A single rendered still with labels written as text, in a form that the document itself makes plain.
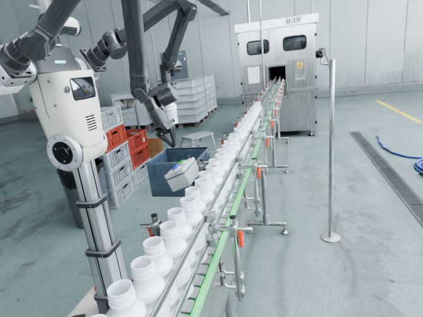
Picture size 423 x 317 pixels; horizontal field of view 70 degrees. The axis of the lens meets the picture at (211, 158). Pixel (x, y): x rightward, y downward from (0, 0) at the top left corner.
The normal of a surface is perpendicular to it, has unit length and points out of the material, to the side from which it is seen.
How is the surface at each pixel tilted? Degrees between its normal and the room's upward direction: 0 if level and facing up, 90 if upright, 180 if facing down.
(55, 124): 101
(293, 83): 90
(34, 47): 113
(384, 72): 90
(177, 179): 90
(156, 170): 90
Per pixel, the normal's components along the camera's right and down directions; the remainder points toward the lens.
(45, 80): -0.24, 0.31
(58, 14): 0.08, 0.67
